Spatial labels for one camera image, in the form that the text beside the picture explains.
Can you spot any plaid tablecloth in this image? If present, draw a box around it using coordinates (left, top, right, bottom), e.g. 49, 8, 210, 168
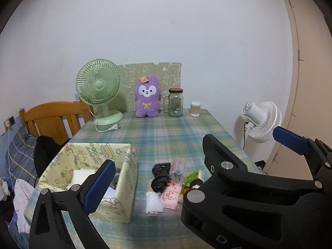
23, 108, 262, 249

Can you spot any white charging cable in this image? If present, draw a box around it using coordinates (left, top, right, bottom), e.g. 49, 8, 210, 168
6, 128, 13, 187

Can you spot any wall socket panel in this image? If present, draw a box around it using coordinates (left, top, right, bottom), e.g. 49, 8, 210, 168
4, 115, 16, 130

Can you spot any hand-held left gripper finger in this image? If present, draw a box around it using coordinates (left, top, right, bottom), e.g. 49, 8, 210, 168
29, 159, 116, 249

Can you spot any blue plaid pillow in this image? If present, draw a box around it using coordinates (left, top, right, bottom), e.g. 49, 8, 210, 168
6, 127, 39, 187

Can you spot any white pink bedding cloth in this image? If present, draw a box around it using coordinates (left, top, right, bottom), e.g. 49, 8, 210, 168
13, 179, 39, 232

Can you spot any glass jar with brown lid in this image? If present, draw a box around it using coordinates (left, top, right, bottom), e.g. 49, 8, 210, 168
162, 88, 184, 117

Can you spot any crumpled white tissue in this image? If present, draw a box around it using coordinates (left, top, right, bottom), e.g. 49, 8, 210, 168
0, 178, 11, 201

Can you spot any grey cloth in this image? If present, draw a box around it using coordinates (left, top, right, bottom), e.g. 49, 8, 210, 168
109, 169, 123, 189

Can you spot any cotton swab container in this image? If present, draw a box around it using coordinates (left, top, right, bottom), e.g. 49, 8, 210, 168
190, 101, 202, 117

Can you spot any green desk fan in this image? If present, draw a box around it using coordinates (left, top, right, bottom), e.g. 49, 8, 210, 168
76, 59, 124, 126

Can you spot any printed yellow storage box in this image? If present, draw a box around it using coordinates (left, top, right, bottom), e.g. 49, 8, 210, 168
38, 142, 138, 223

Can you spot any black fan cable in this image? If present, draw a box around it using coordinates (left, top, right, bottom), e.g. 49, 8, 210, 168
242, 121, 253, 149

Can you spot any white folded cloth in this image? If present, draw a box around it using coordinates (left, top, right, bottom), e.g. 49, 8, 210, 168
65, 168, 97, 187

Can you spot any purple plush toy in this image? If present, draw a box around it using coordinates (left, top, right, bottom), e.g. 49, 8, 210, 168
134, 76, 162, 118

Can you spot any green fan power cord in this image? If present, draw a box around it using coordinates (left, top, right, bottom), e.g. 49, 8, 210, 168
89, 105, 121, 133

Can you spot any clear pink packet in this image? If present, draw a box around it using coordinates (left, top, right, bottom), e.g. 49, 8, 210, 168
170, 159, 188, 182

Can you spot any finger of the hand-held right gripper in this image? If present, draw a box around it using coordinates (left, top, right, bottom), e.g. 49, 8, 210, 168
181, 134, 315, 249
272, 126, 332, 190

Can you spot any black cloth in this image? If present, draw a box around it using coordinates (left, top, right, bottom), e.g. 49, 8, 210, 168
152, 163, 172, 194
34, 135, 70, 177

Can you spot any beige door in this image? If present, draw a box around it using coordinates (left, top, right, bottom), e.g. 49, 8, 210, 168
262, 0, 332, 182

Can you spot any printed green board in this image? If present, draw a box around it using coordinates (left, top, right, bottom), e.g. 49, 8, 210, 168
117, 62, 182, 112

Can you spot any white standing fan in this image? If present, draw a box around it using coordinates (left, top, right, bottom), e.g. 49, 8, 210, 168
242, 101, 282, 144

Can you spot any green packet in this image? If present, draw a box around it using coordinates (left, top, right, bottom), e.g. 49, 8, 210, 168
182, 169, 206, 195

